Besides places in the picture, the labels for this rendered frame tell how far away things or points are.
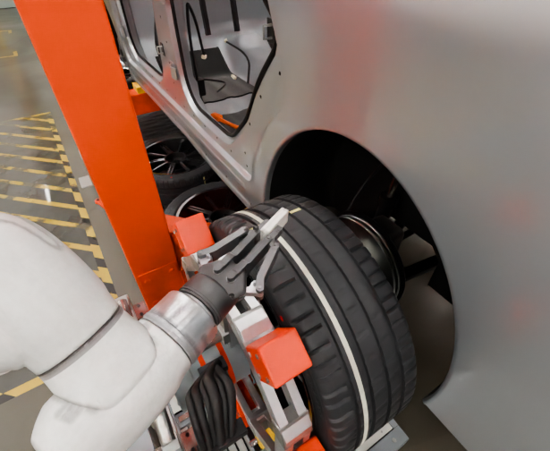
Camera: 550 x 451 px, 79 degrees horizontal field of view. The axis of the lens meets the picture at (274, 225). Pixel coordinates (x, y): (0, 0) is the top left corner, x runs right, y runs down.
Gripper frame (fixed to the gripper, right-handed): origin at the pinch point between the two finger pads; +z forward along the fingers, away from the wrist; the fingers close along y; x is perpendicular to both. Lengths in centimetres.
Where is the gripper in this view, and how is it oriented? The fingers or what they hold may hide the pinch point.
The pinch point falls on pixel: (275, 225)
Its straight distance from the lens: 58.9
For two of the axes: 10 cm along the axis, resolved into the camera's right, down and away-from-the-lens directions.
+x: 0.5, -7.0, -7.2
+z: 5.4, -5.9, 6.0
